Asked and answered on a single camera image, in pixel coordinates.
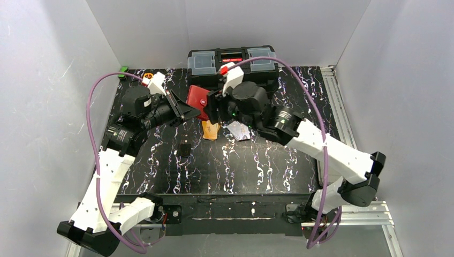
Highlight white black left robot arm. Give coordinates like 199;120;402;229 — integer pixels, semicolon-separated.
57;86;200;256

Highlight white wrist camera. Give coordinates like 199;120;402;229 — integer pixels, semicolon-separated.
219;62;244;96
141;72;165;95

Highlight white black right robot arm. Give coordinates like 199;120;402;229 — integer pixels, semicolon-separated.
203;82;386;214

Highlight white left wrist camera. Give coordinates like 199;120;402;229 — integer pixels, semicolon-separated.
141;72;165;95

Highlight black VIP card stack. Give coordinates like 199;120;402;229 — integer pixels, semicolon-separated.
178;140;192;158

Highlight red leather card holder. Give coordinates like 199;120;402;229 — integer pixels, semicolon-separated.
186;85;209;121

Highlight green small object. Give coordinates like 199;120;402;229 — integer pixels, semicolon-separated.
117;66;128;80

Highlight silver credit card stack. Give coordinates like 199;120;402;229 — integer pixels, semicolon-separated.
226;121;251;141

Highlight black plastic toolbox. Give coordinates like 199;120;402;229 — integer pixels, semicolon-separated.
187;45;279;95

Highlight black base rail with bracket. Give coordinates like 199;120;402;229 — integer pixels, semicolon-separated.
162;194;309;236

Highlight orange tape measure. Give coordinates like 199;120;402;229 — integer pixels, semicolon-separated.
143;73;154;80

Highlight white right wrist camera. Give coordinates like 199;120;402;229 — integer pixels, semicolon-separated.
219;62;244;96

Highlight aluminium frame rail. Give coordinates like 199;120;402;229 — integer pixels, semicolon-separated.
320;65;404;256

